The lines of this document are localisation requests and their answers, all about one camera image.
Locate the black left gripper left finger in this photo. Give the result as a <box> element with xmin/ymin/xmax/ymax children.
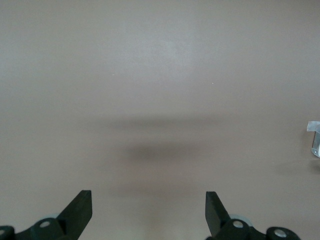
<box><xmin>0</xmin><ymin>189</ymin><xmax>94</xmax><ymax>240</ymax></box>

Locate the clear plastic egg box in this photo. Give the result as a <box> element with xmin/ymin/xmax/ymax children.
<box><xmin>306</xmin><ymin>120</ymin><xmax>320</xmax><ymax>158</ymax></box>

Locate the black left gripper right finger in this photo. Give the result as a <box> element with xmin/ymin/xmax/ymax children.
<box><xmin>205</xmin><ymin>191</ymin><xmax>300</xmax><ymax>240</ymax></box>

